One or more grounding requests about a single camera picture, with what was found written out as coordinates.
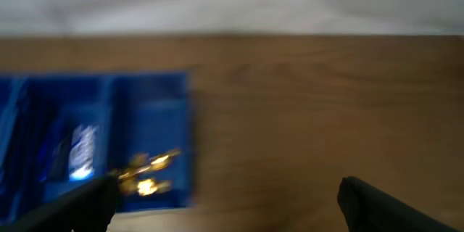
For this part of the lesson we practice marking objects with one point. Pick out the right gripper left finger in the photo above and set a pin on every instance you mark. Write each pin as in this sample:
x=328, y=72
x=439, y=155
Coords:
x=79, y=210

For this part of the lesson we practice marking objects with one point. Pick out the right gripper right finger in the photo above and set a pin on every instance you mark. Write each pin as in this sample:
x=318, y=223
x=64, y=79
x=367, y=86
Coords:
x=373, y=210

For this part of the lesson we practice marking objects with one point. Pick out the blue candy pack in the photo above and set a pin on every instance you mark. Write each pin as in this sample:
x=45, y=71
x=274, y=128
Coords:
x=82, y=152

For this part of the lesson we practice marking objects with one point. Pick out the gold candy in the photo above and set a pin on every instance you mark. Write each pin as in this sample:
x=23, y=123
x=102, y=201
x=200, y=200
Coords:
x=159, y=160
x=146, y=186

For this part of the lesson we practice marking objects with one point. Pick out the blue tray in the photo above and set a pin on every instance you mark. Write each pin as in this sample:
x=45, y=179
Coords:
x=152, y=116

